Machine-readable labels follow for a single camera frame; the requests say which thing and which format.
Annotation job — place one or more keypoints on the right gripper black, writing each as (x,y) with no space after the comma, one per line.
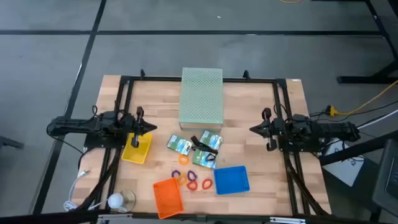
(275,129)

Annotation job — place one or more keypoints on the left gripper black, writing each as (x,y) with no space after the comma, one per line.
(136,126)

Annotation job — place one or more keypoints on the green crayon box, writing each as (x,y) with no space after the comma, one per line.
(214,139)
(178,144)
(200,159)

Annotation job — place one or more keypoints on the blue plastic basket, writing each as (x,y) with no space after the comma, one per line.
(231,180)

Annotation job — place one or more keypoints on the green perforated metal shelf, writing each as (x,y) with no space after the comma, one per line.
(201,96)

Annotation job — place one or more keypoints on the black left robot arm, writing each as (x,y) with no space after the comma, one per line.
(77,126)

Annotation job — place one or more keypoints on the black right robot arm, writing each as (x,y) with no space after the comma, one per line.
(326,129)

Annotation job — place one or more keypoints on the black desk beam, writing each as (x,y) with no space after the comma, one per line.
(357,149)

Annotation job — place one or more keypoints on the yellow plastic basket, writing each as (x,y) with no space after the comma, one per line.
(143,150)

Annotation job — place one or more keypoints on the black clamp knob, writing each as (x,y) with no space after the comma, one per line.
(142,74)
(246,74)

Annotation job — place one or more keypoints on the orange plastic basket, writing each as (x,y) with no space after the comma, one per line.
(168,197)

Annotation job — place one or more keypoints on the white round ball device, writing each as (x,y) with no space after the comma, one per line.
(115,201)

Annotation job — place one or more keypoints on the white box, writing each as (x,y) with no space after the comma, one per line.
(345,169)

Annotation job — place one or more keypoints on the dark grey chair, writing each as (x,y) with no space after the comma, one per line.
(387,180)

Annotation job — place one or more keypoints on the black furniture foot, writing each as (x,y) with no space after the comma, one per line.
(9,142)

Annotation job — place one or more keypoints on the black aluminium table frame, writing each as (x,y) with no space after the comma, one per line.
(155,78)

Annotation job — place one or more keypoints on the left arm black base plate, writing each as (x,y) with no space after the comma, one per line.
(99,142)

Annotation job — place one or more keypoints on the silver metal bracket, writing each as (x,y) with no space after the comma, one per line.
(287,220)
(109,219)

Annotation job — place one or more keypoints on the black desk leg frame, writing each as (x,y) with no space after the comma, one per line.
(357,79)

